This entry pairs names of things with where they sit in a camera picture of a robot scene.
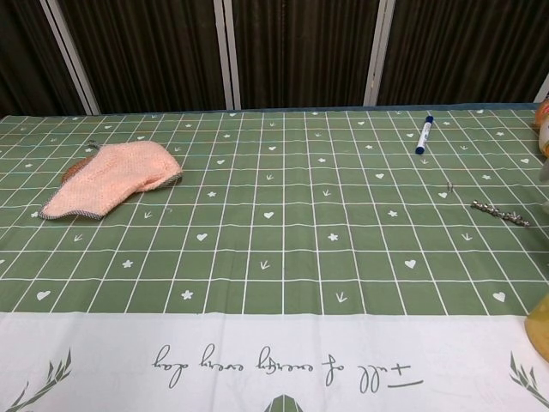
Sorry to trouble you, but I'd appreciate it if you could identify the black partition panel white frame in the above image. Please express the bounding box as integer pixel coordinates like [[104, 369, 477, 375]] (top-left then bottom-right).
[[0, 0, 94, 118], [368, 0, 549, 106], [51, 0, 237, 116], [222, 0, 391, 111]]

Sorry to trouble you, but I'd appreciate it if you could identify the pink knitted cloth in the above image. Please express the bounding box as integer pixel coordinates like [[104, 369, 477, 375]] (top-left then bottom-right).
[[39, 142, 183, 221]]

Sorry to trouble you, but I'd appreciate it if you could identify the green grid tablecloth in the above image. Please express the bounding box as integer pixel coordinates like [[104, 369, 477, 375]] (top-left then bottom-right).
[[0, 101, 549, 412]]

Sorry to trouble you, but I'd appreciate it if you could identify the orange drink bottle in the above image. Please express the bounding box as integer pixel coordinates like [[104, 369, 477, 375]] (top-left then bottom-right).
[[531, 99, 549, 171]]

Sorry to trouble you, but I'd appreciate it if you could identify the blue white marker pen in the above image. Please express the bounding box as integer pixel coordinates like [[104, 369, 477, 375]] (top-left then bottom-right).
[[413, 114, 435, 168]]

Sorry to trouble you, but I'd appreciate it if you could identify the yellow tape roll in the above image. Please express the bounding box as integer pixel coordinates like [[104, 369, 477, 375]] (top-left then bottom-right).
[[526, 294, 549, 349]]

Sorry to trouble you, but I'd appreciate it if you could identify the brown round coaster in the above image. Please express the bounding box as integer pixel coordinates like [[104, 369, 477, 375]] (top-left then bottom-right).
[[61, 167, 94, 184]]

